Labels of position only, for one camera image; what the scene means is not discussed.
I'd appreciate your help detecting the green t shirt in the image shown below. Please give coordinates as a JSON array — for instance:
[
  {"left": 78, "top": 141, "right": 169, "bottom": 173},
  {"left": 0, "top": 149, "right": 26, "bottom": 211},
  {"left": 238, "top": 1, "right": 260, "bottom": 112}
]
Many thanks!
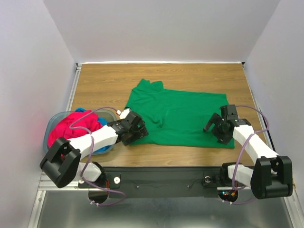
[{"left": 126, "top": 79, "right": 235, "bottom": 149}]

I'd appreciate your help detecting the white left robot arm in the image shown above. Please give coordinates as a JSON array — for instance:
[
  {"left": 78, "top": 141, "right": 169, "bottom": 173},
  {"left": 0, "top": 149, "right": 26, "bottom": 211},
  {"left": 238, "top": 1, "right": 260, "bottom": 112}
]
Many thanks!
[{"left": 39, "top": 109, "right": 149, "bottom": 188}]

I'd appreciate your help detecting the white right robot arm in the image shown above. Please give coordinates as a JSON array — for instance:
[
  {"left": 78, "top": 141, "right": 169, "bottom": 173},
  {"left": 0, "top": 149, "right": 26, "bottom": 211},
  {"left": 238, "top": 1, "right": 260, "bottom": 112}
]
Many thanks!
[{"left": 203, "top": 104, "right": 293, "bottom": 200}]

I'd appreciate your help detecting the grey plastic bin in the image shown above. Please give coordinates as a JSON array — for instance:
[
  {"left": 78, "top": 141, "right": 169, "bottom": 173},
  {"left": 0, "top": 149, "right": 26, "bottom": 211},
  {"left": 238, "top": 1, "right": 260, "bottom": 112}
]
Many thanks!
[{"left": 43, "top": 107, "right": 118, "bottom": 157}]

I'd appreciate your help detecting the blue t shirt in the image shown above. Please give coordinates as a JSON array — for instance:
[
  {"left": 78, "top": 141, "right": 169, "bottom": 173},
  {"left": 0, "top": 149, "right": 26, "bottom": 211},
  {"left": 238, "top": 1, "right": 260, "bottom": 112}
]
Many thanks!
[{"left": 75, "top": 107, "right": 114, "bottom": 155}]

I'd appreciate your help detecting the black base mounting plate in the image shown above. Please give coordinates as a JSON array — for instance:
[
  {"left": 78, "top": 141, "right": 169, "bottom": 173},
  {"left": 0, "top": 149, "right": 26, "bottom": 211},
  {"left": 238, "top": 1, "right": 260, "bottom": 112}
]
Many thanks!
[{"left": 78, "top": 166, "right": 250, "bottom": 199}]

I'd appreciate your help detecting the pink t shirt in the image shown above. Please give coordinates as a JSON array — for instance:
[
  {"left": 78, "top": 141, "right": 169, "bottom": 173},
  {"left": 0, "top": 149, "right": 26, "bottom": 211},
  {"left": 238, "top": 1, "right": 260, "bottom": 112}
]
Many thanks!
[{"left": 47, "top": 108, "right": 105, "bottom": 147}]

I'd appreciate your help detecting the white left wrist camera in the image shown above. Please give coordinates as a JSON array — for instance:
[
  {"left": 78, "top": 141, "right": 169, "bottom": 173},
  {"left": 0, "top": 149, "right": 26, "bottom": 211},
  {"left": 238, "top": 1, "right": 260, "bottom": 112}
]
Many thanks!
[{"left": 116, "top": 108, "right": 131, "bottom": 119}]

